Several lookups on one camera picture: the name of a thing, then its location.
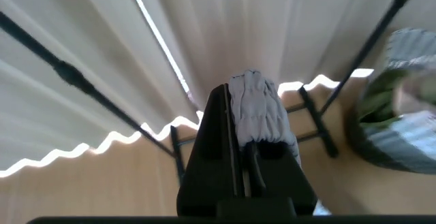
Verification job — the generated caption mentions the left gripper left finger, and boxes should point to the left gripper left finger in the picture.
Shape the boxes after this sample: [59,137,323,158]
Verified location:
[176,83,245,218]

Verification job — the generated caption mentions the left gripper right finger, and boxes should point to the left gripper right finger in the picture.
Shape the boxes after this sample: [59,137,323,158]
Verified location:
[243,140,318,217]

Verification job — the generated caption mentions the pale grey shorts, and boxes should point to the pale grey shorts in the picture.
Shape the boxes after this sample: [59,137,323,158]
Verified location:
[227,69,332,217]

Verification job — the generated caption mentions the white laundry basket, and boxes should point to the white laundry basket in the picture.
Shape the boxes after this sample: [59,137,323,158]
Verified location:
[347,28,436,174]

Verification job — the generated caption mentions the green garment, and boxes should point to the green garment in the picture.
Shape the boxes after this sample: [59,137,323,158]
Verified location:
[357,67,436,129]

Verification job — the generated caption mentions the beige curtain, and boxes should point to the beige curtain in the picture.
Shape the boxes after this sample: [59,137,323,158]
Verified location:
[0,0,436,179]

